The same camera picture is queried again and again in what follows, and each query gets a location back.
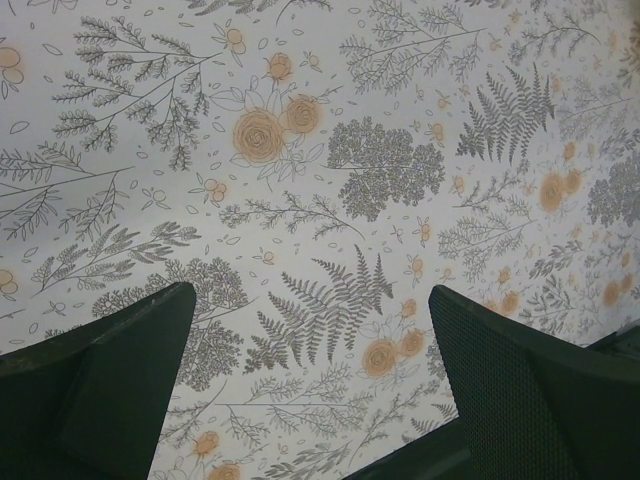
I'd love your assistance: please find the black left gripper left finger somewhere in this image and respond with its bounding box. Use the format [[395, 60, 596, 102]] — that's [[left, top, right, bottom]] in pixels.
[[1, 282, 195, 479]]

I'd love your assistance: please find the floral patterned table mat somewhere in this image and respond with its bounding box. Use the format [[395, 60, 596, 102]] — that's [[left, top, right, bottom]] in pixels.
[[1, 1, 639, 479]]

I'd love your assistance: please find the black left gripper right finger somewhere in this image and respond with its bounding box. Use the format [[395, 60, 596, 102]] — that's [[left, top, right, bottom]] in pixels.
[[429, 285, 639, 479]]

